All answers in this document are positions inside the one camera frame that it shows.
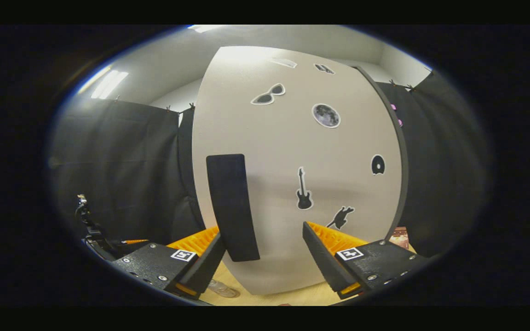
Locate white cabinet door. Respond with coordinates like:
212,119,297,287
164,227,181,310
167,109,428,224
192,45,403,296

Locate clear plastic bottle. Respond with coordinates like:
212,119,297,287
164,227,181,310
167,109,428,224
207,280,241,298

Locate black door handle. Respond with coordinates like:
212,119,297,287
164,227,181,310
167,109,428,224
206,154,261,263

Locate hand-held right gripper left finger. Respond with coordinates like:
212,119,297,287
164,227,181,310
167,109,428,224
111,225,227,300

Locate black backdrop cloth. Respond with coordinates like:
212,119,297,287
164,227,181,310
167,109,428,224
49,69,489,258

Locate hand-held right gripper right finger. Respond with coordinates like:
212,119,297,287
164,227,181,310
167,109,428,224
302,222,429,299

